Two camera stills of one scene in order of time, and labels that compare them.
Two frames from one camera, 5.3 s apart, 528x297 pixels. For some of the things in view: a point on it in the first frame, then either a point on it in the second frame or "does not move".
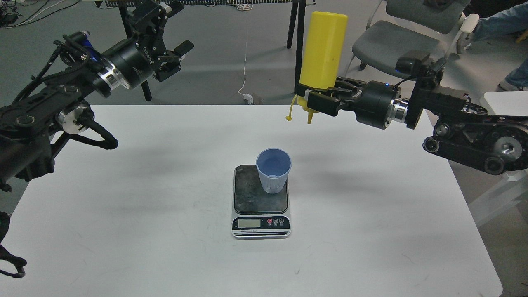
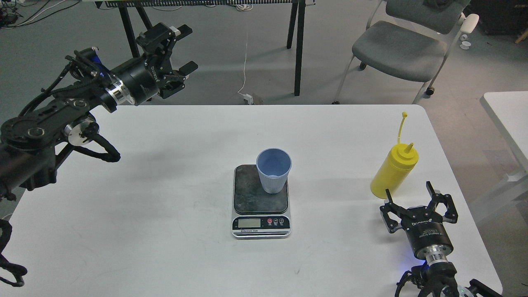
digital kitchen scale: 258,215 does not move
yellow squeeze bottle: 322,55 to 400,161
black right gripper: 379,104 to 427,234
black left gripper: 133,60 to 140,80
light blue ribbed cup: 274,165 does not move
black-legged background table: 297,12 does not move
